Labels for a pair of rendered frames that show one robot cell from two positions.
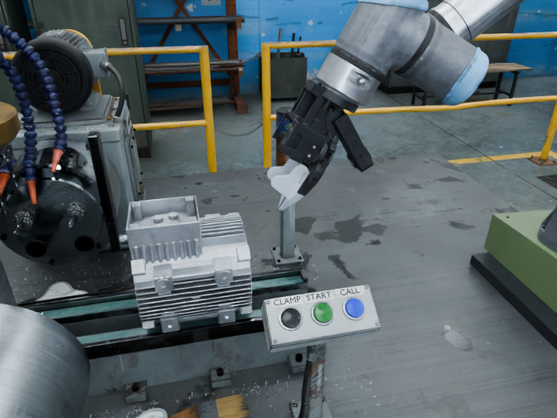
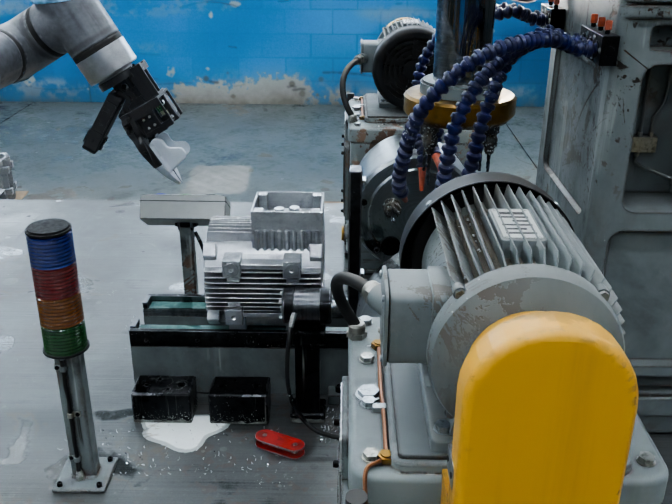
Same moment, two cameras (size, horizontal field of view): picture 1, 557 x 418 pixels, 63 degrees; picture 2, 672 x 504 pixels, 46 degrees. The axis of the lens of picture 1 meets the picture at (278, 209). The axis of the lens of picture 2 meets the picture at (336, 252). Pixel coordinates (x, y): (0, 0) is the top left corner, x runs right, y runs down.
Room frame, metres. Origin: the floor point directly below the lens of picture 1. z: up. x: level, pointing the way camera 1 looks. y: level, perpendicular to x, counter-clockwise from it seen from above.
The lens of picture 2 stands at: (1.91, 0.58, 1.62)
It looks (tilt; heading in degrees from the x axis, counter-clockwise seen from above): 24 degrees down; 193
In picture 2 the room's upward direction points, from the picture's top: straight up
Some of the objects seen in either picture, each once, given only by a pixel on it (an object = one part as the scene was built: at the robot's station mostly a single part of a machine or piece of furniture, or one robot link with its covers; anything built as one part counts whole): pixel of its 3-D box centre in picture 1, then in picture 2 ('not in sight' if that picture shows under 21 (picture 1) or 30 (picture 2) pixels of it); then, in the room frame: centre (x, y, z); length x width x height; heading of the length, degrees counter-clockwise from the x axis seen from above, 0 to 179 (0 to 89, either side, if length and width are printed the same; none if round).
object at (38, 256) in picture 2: (288, 122); (51, 246); (1.05, -0.02, 1.19); 0.06 x 0.06 x 0.04
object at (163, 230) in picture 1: (165, 229); (288, 220); (0.69, 0.20, 1.11); 0.12 x 0.11 x 0.07; 103
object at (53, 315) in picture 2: (288, 157); (60, 305); (1.05, -0.02, 1.10); 0.06 x 0.06 x 0.04
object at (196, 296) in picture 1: (192, 268); (267, 269); (0.70, 0.16, 1.01); 0.20 x 0.19 x 0.19; 103
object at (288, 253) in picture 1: (288, 189); (68, 360); (1.05, -0.02, 1.01); 0.08 x 0.08 x 0.42; 13
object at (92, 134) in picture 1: (106, 194); (353, 245); (0.80, 0.34, 1.12); 0.04 x 0.03 x 0.26; 103
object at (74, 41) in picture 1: (85, 109); (458, 420); (1.27, 0.55, 1.16); 0.33 x 0.26 x 0.42; 13
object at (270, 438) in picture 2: not in sight; (279, 444); (0.91, 0.25, 0.81); 0.09 x 0.03 x 0.02; 78
